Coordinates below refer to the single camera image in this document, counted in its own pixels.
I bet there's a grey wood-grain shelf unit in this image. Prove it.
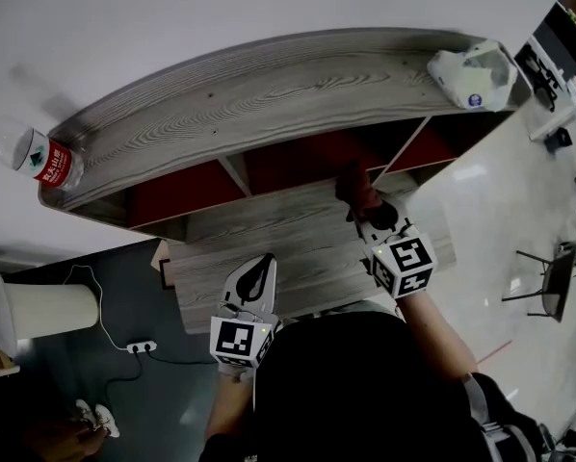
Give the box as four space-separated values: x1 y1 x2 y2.
37 26 533 244

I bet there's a grey wood-grain tabletop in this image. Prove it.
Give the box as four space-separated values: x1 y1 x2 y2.
165 180 458 335

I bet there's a black metal-legged chair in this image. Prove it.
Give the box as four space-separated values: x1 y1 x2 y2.
502 240 576 324

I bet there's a small black box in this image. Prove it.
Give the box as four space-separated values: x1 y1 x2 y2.
544 126 572 153

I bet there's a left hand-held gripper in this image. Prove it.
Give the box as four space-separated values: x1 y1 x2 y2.
209 252 282 371

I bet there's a black power cable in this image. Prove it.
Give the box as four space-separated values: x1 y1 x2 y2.
97 351 144 406
145 351 217 367

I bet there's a small wooden stand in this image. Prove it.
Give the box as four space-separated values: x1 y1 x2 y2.
0 346 22 378

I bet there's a person's right forearm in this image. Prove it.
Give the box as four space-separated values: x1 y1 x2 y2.
396 291 480 384

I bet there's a dark red cloth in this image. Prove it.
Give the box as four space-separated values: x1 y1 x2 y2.
334 160 383 220

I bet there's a clear red-label water bottle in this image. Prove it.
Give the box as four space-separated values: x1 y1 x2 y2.
0 109 86 193

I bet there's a white power cable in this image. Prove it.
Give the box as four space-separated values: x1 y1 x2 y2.
64 264 131 351

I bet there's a white plastic bag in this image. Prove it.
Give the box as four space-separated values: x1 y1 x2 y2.
426 39 519 114

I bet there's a person's left hand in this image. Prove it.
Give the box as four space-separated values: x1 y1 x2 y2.
217 364 256 386

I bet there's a person's left forearm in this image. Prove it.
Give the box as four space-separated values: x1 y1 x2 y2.
204 377 255 445

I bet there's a grey backpack strap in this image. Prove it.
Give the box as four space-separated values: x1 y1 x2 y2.
460 372 539 462

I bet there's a white ribbed pedestal table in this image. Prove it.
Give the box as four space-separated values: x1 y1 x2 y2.
0 251 100 355

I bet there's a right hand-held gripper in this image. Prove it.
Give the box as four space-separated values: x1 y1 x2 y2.
346 196 438 300

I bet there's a person's black top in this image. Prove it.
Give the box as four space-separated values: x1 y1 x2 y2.
198 311 544 462

